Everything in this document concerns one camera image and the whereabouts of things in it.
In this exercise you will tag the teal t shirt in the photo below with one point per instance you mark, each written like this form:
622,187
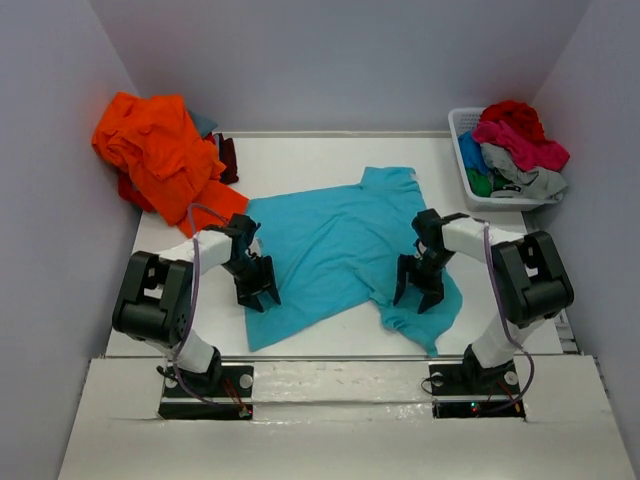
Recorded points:
336,248

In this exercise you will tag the green garment in basket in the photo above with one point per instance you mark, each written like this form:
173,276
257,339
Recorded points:
479,183

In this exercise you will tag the blue t shirt in basket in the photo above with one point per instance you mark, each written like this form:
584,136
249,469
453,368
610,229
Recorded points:
471,153

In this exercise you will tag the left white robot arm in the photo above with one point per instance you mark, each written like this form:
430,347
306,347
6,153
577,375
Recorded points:
157,300

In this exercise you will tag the white plastic laundry basket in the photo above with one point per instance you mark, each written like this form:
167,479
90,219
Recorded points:
461,120

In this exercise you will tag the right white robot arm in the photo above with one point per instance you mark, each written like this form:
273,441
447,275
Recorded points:
529,283

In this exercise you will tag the grey t shirt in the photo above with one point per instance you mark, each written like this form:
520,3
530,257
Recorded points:
509,181

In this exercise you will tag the red t shirt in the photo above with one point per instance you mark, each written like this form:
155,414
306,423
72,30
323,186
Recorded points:
519,116

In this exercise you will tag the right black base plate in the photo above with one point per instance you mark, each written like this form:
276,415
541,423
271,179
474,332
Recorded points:
457,397

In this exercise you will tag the orange t shirt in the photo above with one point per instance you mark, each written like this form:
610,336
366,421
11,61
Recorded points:
164,165

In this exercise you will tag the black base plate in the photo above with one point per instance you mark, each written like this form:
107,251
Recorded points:
457,397
229,400

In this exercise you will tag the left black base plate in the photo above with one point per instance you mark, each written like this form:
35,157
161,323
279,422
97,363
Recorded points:
229,400

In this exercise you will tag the dark red folded shirt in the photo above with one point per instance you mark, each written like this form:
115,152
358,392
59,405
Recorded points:
227,155

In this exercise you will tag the magenta t shirt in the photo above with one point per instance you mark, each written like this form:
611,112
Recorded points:
525,153

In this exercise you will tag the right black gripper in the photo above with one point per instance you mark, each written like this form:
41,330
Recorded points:
433,289

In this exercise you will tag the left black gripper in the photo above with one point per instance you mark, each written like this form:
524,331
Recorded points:
265,282

